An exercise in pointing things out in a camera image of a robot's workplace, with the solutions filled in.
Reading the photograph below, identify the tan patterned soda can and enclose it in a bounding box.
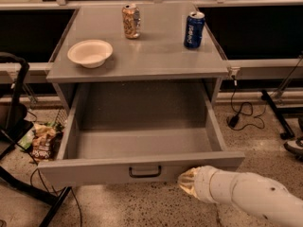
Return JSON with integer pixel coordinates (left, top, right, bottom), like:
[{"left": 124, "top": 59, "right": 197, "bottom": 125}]
[{"left": 122, "top": 4, "right": 140, "bottom": 39}]

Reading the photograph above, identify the black metal stand frame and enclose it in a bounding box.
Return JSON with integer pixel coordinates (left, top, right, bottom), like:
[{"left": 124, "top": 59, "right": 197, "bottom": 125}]
[{"left": 0, "top": 52, "right": 71, "bottom": 227}]

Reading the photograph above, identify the white paper bowl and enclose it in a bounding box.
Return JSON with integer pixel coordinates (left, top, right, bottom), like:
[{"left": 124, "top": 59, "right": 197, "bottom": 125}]
[{"left": 67, "top": 40, "right": 113, "bottom": 68}]

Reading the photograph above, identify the green snack bag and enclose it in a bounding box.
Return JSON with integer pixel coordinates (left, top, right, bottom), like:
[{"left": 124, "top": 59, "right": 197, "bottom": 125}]
[{"left": 19, "top": 122, "right": 64, "bottom": 149}]

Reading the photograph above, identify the black floor cable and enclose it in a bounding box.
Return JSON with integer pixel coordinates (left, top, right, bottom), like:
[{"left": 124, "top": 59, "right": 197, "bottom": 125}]
[{"left": 18, "top": 142, "right": 83, "bottom": 227}]

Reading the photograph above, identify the grey top drawer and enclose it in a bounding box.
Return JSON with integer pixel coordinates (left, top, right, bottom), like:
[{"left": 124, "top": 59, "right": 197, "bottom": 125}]
[{"left": 39, "top": 81, "right": 244, "bottom": 187}]

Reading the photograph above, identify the blue Pepsi can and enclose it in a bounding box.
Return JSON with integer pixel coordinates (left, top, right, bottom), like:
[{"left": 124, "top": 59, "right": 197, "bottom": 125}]
[{"left": 184, "top": 11, "right": 205, "bottom": 49}]

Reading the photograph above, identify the black top drawer handle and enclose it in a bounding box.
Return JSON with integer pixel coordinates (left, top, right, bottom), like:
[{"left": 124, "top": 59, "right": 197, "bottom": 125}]
[{"left": 129, "top": 166, "right": 162, "bottom": 179}]

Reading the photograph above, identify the white wall power outlet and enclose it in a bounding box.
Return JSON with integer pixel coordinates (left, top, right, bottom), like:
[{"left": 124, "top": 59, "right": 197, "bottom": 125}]
[{"left": 228, "top": 67, "right": 241, "bottom": 79}]

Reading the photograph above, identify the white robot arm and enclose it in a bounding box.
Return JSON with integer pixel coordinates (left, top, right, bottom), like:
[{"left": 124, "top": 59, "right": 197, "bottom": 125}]
[{"left": 178, "top": 166, "right": 303, "bottom": 227}]

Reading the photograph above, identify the brown chip bag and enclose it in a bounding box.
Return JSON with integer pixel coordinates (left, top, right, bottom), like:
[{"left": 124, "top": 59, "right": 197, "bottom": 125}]
[{"left": 31, "top": 124, "right": 56, "bottom": 160}]

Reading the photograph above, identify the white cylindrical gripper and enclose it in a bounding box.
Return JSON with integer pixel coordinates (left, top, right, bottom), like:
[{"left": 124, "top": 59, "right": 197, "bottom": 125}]
[{"left": 177, "top": 166, "right": 218, "bottom": 203}]

